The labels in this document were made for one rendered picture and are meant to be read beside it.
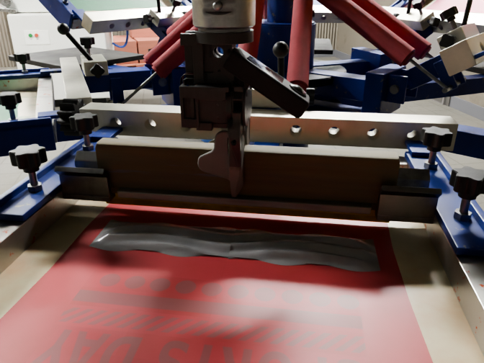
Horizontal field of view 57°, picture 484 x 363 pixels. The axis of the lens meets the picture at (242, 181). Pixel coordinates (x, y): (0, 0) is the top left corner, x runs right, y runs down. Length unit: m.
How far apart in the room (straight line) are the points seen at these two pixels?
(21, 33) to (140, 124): 4.33
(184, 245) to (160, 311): 0.12
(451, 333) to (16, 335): 0.41
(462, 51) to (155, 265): 0.65
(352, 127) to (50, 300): 0.55
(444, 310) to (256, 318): 0.19
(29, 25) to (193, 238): 4.64
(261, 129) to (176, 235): 0.31
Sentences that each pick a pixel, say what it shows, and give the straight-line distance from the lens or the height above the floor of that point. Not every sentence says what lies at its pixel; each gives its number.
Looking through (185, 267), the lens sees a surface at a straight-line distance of 0.54.
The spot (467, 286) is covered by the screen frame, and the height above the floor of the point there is 0.98.
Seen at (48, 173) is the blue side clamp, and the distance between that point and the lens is 0.72.
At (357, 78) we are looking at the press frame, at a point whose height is 1.02.
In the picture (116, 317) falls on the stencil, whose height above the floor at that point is 0.96.
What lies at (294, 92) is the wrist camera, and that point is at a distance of 0.55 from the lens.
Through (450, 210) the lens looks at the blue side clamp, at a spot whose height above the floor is 1.00.
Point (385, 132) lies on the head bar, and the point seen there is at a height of 1.02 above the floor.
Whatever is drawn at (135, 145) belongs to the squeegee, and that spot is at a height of 1.06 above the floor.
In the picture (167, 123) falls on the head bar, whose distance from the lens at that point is 0.85.
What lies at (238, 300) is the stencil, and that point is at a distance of 0.49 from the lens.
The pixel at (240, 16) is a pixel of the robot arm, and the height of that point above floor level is 1.23.
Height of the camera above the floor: 1.26
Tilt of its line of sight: 24 degrees down
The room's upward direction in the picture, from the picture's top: straight up
